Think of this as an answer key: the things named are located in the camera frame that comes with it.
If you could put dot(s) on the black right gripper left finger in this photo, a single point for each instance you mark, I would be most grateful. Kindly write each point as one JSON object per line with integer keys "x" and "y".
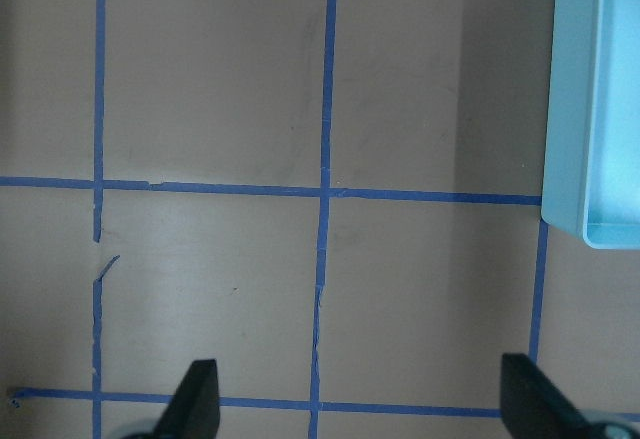
{"x": 194, "y": 410}

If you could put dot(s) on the light blue plastic bin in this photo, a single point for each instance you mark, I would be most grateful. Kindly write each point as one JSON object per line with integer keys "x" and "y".
{"x": 591, "y": 169}

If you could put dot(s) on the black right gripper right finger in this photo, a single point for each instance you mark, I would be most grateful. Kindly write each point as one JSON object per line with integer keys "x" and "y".
{"x": 531, "y": 406}

